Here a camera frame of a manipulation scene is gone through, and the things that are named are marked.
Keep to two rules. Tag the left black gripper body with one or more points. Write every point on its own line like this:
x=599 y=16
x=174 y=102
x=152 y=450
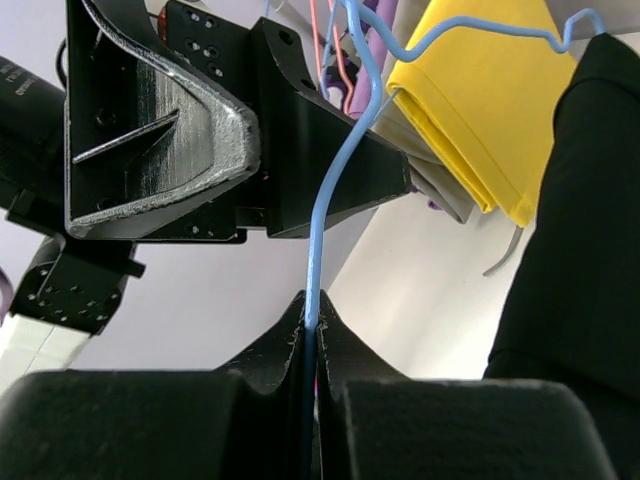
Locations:
x=213 y=188

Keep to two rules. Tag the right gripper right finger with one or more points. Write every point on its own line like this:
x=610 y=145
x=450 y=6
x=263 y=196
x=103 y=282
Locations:
x=376 y=423

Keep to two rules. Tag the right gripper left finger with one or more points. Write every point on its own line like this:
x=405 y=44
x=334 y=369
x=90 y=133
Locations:
x=238 y=421

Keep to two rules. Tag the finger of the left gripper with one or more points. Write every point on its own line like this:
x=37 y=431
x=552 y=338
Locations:
x=112 y=132
x=301 y=133

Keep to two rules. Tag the light blue wire hanger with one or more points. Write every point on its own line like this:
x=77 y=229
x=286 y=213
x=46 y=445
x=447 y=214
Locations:
x=357 y=13

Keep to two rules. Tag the black trousers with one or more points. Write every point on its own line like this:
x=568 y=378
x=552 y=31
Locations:
x=572 y=313

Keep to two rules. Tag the yellow trousers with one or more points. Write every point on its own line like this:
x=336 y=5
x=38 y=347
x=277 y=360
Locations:
x=484 y=103

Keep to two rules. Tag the pink wire hanger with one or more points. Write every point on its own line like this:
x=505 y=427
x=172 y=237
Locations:
x=336 y=68

